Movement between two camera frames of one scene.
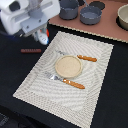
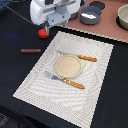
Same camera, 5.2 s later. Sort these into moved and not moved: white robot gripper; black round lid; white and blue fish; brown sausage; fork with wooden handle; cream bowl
Moved: white and blue fish; white robot gripper
Not moved: brown sausage; black round lid; cream bowl; fork with wooden handle
